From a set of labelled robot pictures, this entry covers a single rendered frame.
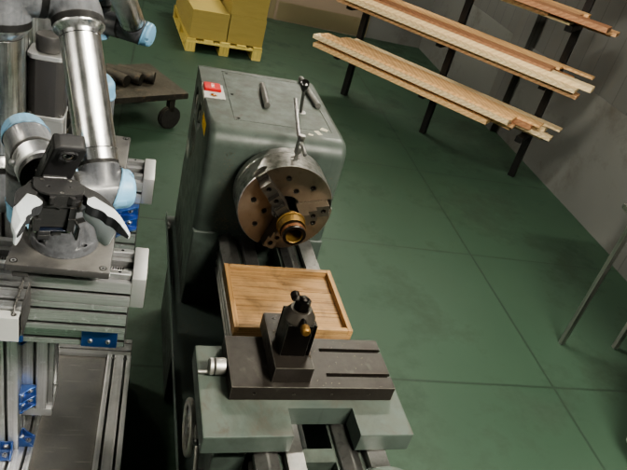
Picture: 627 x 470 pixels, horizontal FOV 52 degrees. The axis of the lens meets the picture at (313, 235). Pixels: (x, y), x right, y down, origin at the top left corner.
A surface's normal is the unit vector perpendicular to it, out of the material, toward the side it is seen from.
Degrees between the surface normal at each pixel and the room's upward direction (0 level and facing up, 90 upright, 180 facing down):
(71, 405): 0
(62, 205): 90
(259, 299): 0
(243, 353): 0
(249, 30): 90
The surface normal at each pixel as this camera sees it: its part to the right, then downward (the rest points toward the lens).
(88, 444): 0.24, -0.82
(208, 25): 0.31, 0.57
